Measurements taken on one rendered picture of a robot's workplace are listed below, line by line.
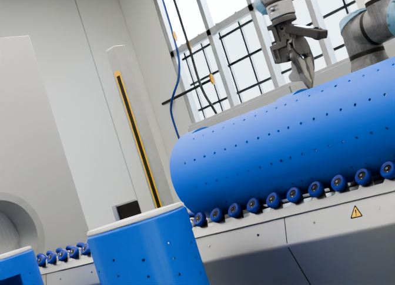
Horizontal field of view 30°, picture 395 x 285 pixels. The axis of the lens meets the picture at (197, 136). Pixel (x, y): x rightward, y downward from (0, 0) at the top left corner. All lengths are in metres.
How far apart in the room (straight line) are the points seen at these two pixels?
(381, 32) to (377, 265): 0.76
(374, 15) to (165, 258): 0.99
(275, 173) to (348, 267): 0.31
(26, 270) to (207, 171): 0.79
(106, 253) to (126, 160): 5.41
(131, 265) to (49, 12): 5.67
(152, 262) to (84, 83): 5.50
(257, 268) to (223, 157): 0.33
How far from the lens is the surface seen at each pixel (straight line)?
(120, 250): 1.92
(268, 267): 2.14
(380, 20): 2.34
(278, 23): 2.07
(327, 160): 1.92
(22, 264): 2.61
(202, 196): 2.22
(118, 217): 2.64
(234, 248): 2.18
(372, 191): 1.89
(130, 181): 7.31
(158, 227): 1.91
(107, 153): 7.25
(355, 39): 2.42
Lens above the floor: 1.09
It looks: 3 degrees up
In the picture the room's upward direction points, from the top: 18 degrees counter-clockwise
